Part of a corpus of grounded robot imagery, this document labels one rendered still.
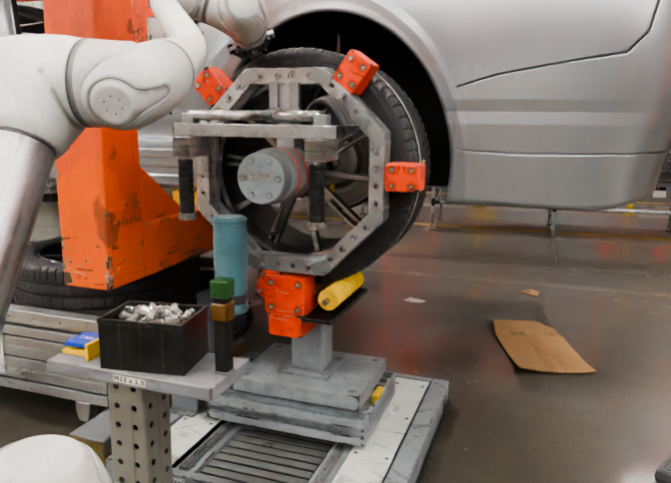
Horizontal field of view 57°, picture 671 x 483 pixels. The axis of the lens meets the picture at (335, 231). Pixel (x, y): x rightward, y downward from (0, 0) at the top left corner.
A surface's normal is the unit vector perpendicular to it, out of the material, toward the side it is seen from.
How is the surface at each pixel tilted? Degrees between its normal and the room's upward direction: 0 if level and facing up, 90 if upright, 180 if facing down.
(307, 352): 90
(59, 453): 8
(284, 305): 90
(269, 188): 90
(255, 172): 90
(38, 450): 9
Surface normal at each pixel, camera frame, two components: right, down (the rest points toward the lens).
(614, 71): -0.25, 0.18
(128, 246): 0.94, 0.07
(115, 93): 0.00, 0.55
